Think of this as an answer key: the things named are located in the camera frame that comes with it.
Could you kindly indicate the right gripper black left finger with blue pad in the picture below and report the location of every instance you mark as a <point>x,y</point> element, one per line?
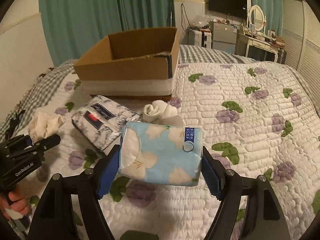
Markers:
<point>53,217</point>

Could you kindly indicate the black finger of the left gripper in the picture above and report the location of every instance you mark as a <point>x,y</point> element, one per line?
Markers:
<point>42,145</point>

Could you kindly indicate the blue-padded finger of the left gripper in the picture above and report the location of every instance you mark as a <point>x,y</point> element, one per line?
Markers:
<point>19,142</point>

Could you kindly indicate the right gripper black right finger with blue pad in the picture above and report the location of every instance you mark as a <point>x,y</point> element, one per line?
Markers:
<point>264,218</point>

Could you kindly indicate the cream cloth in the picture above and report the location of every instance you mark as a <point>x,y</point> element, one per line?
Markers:
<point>43,125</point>

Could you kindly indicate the floral black white tissue pack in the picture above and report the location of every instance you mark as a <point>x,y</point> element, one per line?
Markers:
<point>101,121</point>

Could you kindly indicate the light blue tissue pack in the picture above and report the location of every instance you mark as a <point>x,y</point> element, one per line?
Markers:
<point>161,154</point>

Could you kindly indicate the person's left hand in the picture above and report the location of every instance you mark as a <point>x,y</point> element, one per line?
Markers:
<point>19,203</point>

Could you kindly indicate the white floral quilt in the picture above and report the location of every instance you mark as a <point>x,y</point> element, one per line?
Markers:
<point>255,119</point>

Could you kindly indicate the rolled white sock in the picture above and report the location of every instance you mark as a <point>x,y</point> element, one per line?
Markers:
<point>158,110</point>

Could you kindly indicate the open cardboard box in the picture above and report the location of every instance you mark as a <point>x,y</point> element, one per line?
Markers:
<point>139,64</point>

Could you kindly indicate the green curtain left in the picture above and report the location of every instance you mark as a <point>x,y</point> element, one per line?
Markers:
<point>72,27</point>

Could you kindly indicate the green curtain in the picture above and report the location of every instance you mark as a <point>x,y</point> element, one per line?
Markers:
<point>72,27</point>
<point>273,10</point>

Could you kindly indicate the grey checked bed sheet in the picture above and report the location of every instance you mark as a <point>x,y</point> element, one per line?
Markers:
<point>200,55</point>

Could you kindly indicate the white dressing table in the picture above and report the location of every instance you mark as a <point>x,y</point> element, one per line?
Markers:
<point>243,44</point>

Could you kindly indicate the silver mini fridge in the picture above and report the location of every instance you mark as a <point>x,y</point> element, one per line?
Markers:
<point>224,37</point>

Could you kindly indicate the white suitcase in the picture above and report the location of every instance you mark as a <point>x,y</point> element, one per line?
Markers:
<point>201,38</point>

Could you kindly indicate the white louvered wardrobe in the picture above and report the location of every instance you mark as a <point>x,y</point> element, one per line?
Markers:
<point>301,36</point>

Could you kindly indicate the white oval vanity mirror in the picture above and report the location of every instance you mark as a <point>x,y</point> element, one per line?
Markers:
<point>256,18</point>

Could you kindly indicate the green curtain right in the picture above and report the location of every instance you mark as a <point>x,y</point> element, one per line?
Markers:
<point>273,10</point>

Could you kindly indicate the black wall television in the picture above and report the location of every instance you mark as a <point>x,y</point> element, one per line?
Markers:
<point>236,8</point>

